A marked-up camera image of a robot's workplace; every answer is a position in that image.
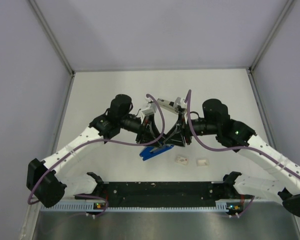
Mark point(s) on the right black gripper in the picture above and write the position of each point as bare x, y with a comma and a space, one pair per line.
180, 135

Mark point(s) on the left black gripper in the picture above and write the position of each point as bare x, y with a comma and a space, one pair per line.
148, 132

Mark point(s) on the blue stapler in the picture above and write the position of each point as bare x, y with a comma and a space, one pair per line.
150, 152

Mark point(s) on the grey black stapler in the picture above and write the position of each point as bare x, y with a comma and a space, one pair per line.
168, 105

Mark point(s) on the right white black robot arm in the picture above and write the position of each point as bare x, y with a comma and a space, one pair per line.
235, 135

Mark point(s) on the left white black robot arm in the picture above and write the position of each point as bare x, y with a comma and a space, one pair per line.
49, 180

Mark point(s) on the staple box with red dot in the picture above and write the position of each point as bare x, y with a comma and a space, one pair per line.
181, 160

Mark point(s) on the small white staple box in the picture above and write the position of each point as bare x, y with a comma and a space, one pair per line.
202, 162

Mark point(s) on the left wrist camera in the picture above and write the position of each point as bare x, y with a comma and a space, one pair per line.
148, 109

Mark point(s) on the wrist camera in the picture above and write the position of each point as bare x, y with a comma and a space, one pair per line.
148, 109
180, 103

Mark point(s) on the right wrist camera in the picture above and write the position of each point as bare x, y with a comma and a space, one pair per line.
180, 103

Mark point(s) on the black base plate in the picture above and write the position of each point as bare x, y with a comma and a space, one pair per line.
164, 194

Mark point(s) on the grey slotted cable duct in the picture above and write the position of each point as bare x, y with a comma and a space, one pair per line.
91, 207

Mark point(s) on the left aluminium corner post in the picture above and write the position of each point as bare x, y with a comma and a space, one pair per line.
42, 20

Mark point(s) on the aluminium corner post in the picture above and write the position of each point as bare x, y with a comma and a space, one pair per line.
287, 8
42, 20

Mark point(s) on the right aluminium corner post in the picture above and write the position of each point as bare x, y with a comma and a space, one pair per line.
287, 8

